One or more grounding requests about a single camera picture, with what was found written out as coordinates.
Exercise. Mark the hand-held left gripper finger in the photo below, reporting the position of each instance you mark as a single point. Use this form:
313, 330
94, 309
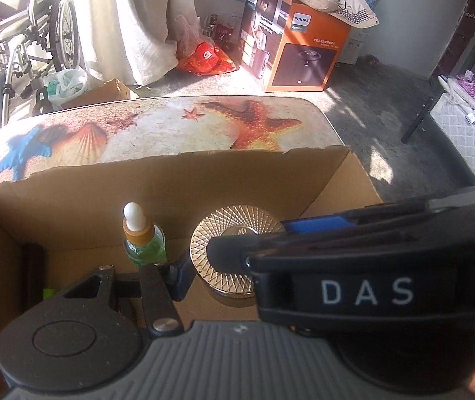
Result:
158, 296

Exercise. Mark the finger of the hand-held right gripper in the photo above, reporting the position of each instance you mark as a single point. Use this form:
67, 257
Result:
321, 223
229, 254

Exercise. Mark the gold round tin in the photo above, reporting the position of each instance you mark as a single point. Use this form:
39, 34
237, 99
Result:
225, 225

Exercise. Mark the green dropper bottle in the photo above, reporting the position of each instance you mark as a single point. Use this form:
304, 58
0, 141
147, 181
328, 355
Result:
143, 241

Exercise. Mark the green cosmetic tube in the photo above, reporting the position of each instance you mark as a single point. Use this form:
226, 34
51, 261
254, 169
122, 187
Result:
48, 293

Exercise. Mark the black metal leg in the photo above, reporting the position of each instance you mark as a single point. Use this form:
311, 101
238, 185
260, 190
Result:
416, 121

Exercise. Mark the seashell print table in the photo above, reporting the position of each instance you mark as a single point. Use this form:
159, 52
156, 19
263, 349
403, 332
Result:
158, 129

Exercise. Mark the white quilted mattress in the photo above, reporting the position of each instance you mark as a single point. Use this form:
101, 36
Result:
467, 141

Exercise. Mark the orange appliance box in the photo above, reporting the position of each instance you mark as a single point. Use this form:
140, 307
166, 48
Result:
304, 58

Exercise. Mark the red orange snack bag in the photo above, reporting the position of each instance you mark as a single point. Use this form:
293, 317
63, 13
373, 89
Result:
208, 58

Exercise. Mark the small flat cardboard box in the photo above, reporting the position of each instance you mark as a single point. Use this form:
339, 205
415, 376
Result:
104, 93

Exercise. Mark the white green plastic bag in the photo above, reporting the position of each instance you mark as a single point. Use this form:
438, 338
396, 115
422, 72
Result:
66, 85

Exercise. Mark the dark wooden door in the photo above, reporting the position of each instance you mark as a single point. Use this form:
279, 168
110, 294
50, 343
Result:
467, 25

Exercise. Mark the white curtain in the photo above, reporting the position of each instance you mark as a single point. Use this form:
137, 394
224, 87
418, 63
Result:
129, 21

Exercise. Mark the folded wheelchair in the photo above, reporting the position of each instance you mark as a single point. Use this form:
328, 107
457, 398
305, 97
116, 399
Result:
25, 29

